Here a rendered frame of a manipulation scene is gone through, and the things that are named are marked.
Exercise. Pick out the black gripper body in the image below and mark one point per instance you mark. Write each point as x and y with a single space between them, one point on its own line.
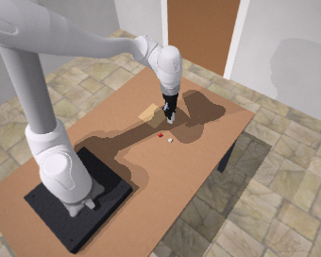
169 98

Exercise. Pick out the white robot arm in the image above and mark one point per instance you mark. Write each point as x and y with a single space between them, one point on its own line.
28 25

